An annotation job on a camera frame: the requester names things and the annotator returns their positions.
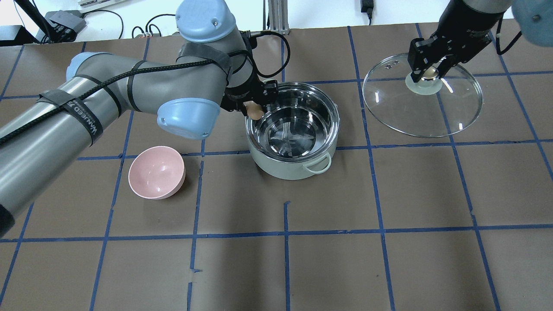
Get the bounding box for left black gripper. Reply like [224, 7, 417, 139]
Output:
[221, 77, 279, 115]

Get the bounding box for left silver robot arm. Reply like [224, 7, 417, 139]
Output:
[0, 0, 278, 235]

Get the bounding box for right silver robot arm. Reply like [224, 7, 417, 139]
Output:
[407, 0, 553, 83]

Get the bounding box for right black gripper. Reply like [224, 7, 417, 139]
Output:
[407, 0, 506, 83]

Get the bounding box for glass pot lid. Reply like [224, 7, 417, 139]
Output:
[362, 54, 483, 138]

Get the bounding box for black monitor stand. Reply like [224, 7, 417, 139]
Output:
[1, 0, 86, 44]

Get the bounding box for aluminium frame post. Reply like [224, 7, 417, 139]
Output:
[264, 0, 290, 35]

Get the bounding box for pink bowl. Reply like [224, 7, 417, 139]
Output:
[127, 146, 186, 200]

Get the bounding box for pale green cooking pot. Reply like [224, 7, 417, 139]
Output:
[245, 82, 340, 180]

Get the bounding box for brown egg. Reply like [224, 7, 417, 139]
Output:
[244, 101, 265, 121]

